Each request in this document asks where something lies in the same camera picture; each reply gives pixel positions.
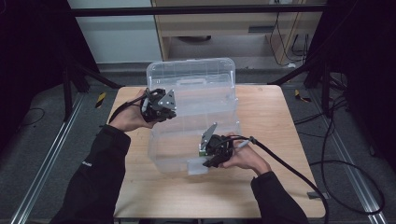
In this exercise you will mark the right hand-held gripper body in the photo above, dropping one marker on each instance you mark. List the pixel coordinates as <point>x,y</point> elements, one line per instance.
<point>218,146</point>

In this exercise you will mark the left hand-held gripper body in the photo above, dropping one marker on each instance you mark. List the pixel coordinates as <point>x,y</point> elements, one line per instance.
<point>155,104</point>

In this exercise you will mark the clear plastic storage box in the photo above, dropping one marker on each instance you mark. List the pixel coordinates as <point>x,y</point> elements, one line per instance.
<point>196,93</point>

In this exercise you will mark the person's left hand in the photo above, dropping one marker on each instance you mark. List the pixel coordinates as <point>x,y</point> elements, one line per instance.
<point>130,116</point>

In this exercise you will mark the person's right hand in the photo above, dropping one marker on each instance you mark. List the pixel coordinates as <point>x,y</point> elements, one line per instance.
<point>246,158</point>

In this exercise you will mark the yellow black striped floor tape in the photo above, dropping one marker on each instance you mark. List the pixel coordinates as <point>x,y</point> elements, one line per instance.
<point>100,100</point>
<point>301,96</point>

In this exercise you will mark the white cabinet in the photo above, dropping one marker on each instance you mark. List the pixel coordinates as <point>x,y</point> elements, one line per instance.
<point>118,37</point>

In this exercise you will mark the black metal stand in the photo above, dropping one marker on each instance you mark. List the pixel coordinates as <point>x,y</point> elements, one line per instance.
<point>311,71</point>
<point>74,77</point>

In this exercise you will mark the light wooden desk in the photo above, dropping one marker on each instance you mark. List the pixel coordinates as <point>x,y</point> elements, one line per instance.
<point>218,28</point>

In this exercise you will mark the grey tape strip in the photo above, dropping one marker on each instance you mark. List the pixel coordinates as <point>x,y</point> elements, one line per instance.
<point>317,195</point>

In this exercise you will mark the black horizontal frame bar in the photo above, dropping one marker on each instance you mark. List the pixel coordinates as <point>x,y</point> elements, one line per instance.
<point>193,10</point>

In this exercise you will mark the aluminium floor rail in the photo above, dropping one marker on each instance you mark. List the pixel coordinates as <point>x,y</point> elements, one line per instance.
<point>348,161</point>
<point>46,158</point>

